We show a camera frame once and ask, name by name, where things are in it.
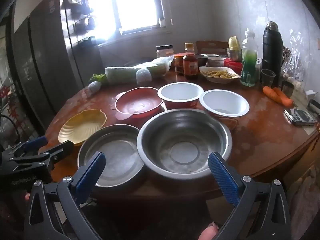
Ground wooden chair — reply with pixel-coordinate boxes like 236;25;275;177
195;40;229;55

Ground glass jar black lid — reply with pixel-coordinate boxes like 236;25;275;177
156;44;174;60

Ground window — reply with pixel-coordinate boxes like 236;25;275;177
110;0;173;34

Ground green lettuce leaves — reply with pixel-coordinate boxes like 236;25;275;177
90;73;107;83

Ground yellow shell-shaped plate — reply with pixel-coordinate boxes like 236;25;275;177
58;108;107;146

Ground small steel bowl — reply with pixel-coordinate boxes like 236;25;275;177
195;54;208;67

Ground green liquid plastic bottle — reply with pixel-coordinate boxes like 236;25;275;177
240;28;259;87

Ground orange label sauce bottle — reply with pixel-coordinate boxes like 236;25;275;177
182;54;199;79

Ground black thermos flask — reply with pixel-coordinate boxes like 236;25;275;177
261;21;284;88

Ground crumpled clear plastic wrap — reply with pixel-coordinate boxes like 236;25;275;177
282;30;308;80

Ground small steel cup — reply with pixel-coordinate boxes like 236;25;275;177
281;81;295;98

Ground large steel bowl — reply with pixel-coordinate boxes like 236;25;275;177
137;109;232;177

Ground red instant noodle bowl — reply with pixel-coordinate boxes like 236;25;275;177
157;82;204;110
199;89;250;120

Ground red plastic plate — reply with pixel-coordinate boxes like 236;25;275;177
110;87;167;120

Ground fruit in white foam net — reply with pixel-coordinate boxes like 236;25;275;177
136;68;152;85

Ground person's right hand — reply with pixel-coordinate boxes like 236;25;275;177
199;222;220;240

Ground white plate of food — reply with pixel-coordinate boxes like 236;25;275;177
199;66;242;84

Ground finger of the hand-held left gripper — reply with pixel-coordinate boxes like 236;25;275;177
5;136;48;160
10;141;75;174

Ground small white paper box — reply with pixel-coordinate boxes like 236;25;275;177
305;90;318;102

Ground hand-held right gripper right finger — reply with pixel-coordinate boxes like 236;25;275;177
208;152;293;240

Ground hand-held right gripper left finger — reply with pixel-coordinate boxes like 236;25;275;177
24;151;110;240

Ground silver digital scale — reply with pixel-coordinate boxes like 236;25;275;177
284;109;317;126

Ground orange carrot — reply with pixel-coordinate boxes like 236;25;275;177
272;87;295;107
262;86;282;103

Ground clear glass cup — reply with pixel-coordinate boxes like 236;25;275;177
260;69;276;88

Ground wire storage rack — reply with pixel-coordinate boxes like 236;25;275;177
66;0;99;48

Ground grey refrigerator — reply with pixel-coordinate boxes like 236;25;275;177
5;0;104;130

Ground wrapped green celtuce stalk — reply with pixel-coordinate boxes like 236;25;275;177
104;56;175;84

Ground white foam net sleeve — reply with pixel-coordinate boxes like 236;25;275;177
87;81;102;95

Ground red chili sauce jar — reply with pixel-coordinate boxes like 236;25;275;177
174;53;185;75

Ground red box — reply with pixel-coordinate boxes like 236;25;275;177
224;58;243;69

